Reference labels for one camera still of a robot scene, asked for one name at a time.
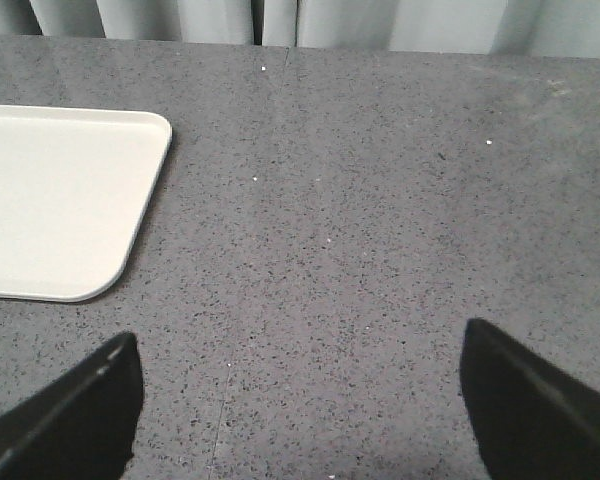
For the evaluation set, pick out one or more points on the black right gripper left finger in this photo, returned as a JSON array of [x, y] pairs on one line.
[[81, 426]]

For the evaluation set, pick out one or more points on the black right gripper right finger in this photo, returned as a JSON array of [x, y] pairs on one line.
[[531, 420]]

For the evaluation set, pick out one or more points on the cream rectangular plastic tray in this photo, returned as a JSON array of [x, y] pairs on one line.
[[74, 187]]

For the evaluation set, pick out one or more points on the pale green curtain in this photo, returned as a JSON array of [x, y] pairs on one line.
[[535, 28]]

